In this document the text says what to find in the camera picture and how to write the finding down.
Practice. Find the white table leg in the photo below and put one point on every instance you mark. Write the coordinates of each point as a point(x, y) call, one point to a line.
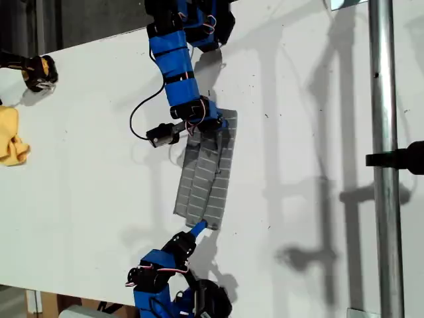
point(33, 301)

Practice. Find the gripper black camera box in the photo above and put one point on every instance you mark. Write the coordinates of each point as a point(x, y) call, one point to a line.
point(160, 136)
point(212, 298)

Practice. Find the black yellow power drill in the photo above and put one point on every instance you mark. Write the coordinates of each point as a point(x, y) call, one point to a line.
point(36, 69)

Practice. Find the yellow cloth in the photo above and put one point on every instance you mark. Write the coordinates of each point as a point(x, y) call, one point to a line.
point(8, 139)

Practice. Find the black clamp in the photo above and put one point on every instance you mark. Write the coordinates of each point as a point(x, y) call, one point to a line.
point(397, 157)

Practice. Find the steel post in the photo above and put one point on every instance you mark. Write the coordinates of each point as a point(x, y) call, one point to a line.
point(384, 99)

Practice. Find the white plastic container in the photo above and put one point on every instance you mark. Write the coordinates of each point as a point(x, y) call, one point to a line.
point(79, 313)

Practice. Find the brown cardboard box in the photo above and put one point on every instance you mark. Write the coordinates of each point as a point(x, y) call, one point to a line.
point(49, 304)

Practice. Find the grey striped towel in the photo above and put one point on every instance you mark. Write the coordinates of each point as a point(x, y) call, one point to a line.
point(202, 185)

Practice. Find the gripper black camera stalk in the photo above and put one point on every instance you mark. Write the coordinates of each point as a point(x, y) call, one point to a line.
point(180, 126)

